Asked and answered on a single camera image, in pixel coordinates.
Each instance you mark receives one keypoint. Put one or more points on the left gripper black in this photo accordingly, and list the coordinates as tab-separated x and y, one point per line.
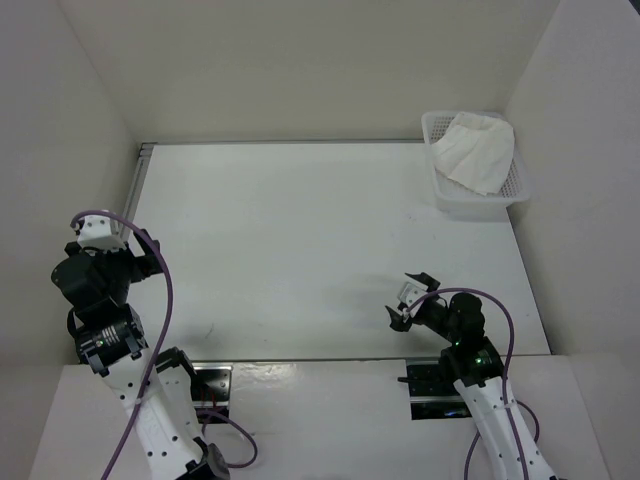
143	264

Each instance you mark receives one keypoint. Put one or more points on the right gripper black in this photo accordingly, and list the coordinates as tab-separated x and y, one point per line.
397	322

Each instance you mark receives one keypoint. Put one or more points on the white pleated skirt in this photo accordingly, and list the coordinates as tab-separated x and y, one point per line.
476	152

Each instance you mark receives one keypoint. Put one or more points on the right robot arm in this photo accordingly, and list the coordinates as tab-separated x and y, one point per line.
470	376

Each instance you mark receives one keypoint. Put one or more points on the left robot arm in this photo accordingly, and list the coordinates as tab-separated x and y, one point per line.
153	389

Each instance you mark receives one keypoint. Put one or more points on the white plastic basket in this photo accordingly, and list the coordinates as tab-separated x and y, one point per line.
452	197

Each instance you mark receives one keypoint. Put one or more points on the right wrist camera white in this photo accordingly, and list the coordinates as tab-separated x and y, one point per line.
411	298

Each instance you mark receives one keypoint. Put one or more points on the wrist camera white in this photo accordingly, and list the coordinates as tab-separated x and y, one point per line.
411	298
100	233

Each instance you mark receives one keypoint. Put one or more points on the aluminium table edge rail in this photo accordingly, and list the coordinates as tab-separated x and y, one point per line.
136	187

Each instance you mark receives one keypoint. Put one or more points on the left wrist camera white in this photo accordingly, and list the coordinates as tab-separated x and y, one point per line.
100	233

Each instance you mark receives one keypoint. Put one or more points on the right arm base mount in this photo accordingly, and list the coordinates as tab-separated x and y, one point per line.
431	396

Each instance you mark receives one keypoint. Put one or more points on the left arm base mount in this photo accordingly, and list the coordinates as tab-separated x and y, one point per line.
211	390

